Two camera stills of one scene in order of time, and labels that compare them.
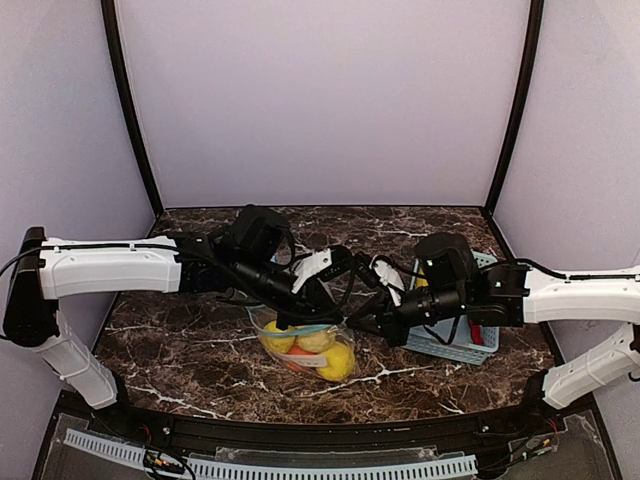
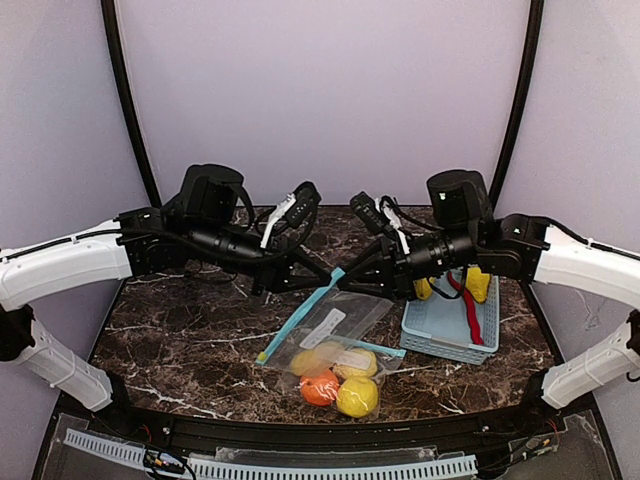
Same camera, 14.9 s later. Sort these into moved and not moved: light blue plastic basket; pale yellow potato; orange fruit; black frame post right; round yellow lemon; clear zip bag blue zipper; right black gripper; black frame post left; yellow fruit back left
Moved: round yellow lemon; right black gripper; orange fruit; clear zip bag blue zipper; pale yellow potato
Not moved: light blue plastic basket; yellow fruit back left; black frame post right; black frame post left
